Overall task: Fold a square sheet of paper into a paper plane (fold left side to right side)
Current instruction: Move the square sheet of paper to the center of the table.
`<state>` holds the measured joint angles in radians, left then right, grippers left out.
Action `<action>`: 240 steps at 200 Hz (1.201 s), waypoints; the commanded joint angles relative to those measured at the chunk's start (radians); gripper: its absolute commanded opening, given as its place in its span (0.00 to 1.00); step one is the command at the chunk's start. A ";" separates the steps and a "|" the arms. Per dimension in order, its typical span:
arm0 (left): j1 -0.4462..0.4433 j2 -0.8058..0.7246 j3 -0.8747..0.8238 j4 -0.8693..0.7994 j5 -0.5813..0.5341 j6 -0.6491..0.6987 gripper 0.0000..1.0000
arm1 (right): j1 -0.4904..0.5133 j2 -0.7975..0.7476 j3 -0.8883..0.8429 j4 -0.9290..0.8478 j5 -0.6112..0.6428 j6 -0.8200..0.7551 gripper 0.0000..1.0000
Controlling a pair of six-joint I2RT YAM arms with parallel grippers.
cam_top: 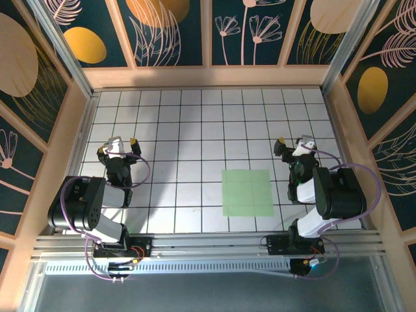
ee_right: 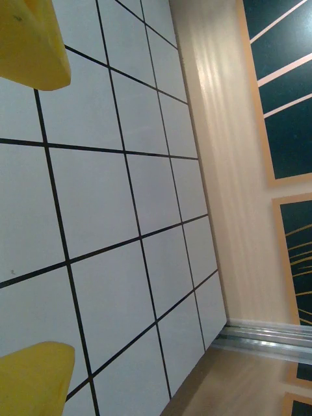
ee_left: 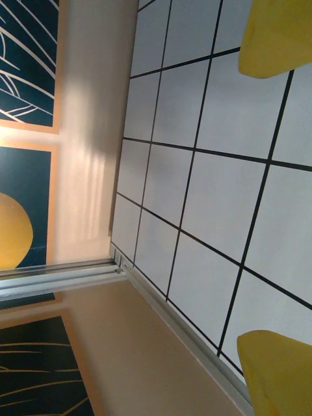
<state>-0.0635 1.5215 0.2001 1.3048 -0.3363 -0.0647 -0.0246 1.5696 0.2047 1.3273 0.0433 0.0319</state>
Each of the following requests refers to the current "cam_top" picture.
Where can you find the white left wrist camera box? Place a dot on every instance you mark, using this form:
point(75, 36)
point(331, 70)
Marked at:
point(115, 148)

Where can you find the long aluminium mounting rail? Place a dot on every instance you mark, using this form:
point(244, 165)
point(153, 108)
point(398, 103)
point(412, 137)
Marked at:
point(208, 242)

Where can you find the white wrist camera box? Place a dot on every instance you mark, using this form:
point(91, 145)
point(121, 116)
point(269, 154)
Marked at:
point(115, 148)
point(305, 144)

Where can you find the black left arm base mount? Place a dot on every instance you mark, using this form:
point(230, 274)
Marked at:
point(143, 245)

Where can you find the aluminium table side rail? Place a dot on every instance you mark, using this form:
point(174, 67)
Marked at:
point(84, 130)
point(340, 143)

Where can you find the black round connector hub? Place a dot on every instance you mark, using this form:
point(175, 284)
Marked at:
point(305, 268)
point(118, 271)

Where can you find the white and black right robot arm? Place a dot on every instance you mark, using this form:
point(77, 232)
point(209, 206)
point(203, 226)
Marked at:
point(341, 195)

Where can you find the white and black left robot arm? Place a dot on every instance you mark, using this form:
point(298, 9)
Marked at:
point(109, 228)

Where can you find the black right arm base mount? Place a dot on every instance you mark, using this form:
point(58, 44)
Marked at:
point(276, 243)

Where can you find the aluminium corner post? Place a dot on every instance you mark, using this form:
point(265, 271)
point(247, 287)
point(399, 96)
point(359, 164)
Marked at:
point(65, 48)
point(350, 48)

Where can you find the light green paper sheet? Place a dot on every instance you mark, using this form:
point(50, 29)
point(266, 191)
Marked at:
point(247, 193)

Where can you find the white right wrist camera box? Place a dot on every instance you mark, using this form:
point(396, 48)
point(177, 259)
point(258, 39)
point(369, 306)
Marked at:
point(305, 144)

